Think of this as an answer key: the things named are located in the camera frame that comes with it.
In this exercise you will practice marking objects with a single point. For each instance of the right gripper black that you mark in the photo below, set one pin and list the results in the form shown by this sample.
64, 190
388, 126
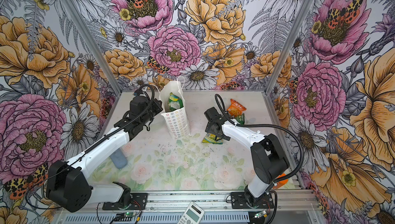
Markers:
210, 129

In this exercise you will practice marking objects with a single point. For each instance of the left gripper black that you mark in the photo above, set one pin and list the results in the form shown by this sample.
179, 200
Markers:
158, 104

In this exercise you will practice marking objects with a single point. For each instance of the orange red snack packet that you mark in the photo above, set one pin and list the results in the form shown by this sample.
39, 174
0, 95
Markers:
235, 109

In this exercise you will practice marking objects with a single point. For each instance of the yellow green snack packet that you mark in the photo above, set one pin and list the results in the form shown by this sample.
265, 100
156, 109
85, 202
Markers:
175, 102

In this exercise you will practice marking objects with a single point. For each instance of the white paper bag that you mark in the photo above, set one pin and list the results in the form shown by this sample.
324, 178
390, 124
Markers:
176, 121

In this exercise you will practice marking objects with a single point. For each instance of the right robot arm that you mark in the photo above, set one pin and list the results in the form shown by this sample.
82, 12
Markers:
269, 158

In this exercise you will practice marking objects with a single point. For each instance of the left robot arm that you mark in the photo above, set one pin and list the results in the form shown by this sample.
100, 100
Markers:
67, 183

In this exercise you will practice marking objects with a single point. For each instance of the blue grey oval case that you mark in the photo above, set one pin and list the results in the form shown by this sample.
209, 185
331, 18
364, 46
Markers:
119, 159

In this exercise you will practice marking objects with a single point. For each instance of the white calculator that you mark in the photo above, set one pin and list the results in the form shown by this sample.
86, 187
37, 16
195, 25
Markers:
192, 215

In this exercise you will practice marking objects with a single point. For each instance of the green circuit board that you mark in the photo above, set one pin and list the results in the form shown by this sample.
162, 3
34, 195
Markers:
129, 217

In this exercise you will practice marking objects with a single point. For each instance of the aluminium front rail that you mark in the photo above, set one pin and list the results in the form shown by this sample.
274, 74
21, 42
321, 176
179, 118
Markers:
172, 201

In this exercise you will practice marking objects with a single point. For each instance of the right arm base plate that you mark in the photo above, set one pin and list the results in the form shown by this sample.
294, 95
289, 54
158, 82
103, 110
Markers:
244, 200

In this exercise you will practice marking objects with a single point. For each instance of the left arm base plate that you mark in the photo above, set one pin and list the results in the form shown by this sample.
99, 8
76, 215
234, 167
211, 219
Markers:
134, 201

